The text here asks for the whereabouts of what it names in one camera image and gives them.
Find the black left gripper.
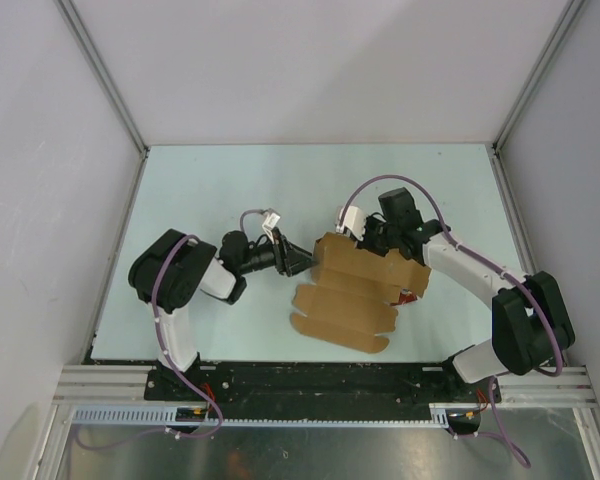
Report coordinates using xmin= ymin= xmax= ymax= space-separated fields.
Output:
xmin=238 ymin=227 xmax=318 ymax=277

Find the brown cardboard box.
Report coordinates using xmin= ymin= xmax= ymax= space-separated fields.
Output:
xmin=291 ymin=233 xmax=431 ymax=354

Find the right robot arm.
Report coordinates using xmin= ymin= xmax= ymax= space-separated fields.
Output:
xmin=337 ymin=188 xmax=575 ymax=401

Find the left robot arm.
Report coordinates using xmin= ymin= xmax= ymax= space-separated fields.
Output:
xmin=128 ymin=228 xmax=317 ymax=400

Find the small red packet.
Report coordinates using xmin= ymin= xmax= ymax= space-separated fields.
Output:
xmin=391 ymin=289 xmax=418 ymax=306

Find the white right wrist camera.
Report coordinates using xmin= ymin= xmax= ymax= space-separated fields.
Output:
xmin=335 ymin=206 xmax=367 ymax=240

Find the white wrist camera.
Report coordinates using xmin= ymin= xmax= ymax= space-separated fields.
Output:
xmin=335 ymin=206 xmax=367 ymax=240
xmin=262 ymin=209 xmax=281 ymax=236

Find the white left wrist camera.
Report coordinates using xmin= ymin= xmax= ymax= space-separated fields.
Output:
xmin=262 ymin=209 xmax=281 ymax=236

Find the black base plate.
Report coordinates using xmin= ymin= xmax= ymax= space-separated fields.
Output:
xmin=145 ymin=359 xmax=492 ymax=404

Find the grey slotted cable duct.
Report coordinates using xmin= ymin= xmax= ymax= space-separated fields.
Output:
xmin=72 ymin=405 xmax=449 ymax=429

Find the aluminium frame rail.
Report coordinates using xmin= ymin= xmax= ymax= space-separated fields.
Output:
xmin=54 ymin=362 xmax=597 ymax=407

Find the right aluminium corner post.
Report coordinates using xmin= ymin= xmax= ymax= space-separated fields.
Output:
xmin=492 ymin=0 xmax=589 ymax=153

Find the aluminium corner post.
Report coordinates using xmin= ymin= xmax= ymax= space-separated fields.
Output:
xmin=492 ymin=0 xmax=589 ymax=153
xmin=53 ymin=0 xmax=148 ymax=157

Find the left aluminium corner post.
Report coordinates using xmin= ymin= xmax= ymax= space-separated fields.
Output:
xmin=53 ymin=0 xmax=148 ymax=157

